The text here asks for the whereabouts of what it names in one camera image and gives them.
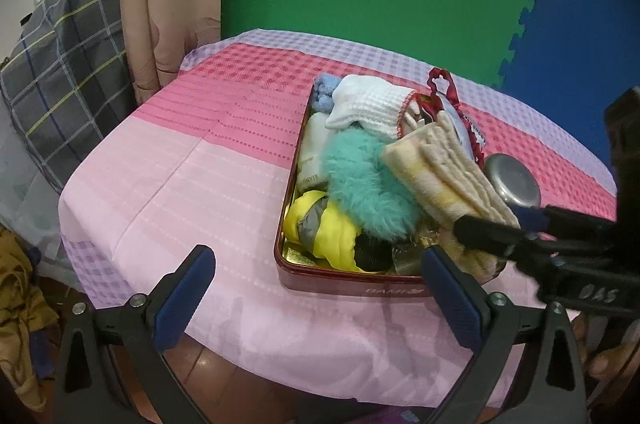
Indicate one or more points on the light blue cloth red trim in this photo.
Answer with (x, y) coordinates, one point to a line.
(462, 124)

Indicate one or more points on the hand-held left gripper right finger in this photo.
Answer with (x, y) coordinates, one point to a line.
(450, 299)

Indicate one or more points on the clear bag of wooden sticks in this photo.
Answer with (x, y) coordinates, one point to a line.
(407, 256)

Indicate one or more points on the person's right hand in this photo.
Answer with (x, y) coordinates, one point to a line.
(610, 359)

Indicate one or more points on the pale grey cloth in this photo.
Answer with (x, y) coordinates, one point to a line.
(25, 184)

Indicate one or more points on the blue foam mat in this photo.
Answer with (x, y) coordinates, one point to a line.
(590, 29)

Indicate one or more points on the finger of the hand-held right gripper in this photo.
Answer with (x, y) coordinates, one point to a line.
(530, 215)
(490, 236)

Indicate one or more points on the yellow pink striped washcloth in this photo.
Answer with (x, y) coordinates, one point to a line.
(440, 174)

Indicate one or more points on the mustard cloth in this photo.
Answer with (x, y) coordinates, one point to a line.
(20, 294)

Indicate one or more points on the pink checked tablecloth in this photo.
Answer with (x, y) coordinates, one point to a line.
(200, 179)

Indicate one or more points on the teal fluffy scrunchie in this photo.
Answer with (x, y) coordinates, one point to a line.
(360, 184)

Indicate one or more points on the grey plaid cloth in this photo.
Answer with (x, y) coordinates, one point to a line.
(65, 54)

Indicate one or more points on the red tin box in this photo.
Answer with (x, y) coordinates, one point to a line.
(350, 286)

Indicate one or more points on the yellow bootie with black sole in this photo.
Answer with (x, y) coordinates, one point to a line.
(335, 229)

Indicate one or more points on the beige floral curtain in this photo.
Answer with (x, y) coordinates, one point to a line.
(170, 4)

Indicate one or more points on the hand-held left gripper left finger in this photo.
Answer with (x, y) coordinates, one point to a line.
(185, 289)

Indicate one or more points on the blue towel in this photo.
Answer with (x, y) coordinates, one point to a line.
(325, 92)

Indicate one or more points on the white packet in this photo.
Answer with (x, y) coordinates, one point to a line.
(312, 149)

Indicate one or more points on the round silver metal lid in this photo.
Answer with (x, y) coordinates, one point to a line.
(510, 179)

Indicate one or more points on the white knit sock red trim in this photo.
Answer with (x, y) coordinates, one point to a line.
(370, 104)

